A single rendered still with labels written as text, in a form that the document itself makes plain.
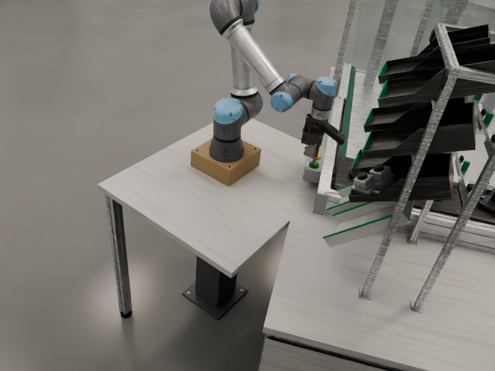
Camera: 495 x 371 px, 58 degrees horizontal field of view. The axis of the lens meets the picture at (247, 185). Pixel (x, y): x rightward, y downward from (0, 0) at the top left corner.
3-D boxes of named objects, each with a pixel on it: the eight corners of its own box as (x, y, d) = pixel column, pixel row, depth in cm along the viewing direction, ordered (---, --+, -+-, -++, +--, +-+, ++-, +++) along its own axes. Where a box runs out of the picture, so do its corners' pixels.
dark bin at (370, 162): (352, 174, 147) (347, 154, 144) (360, 155, 157) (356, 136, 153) (445, 168, 133) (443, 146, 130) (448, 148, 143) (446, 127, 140)
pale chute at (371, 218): (329, 247, 148) (322, 238, 146) (339, 224, 157) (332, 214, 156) (409, 224, 130) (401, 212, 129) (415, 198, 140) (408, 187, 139)
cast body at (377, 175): (381, 193, 134) (376, 173, 131) (369, 189, 137) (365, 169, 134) (399, 179, 137) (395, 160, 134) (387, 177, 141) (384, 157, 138)
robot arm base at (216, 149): (201, 151, 193) (201, 131, 187) (227, 138, 202) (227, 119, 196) (225, 166, 185) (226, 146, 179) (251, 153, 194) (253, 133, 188)
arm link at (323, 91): (320, 73, 171) (341, 79, 168) (314, 99, 177) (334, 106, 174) (311, 79, 165) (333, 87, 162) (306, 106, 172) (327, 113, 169)
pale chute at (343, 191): (333, 218, 159) (326, 209, 158) (342, 198, 169) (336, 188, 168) (407, 193, 142) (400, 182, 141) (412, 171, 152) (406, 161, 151)
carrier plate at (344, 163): (333, 191, 178) (334, 187, 177) (337, 159, 197) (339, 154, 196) (394, 205, 175) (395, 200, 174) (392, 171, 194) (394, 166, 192)
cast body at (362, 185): (353, 195, 137) (348, 175, 134) (362, 188, 139) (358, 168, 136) (375, 202, 131) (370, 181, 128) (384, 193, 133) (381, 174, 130)
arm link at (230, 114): (207, 134, 186) (207, 104, 177) (225, 121, 195) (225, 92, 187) (231, 143, 181) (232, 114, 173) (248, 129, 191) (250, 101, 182)
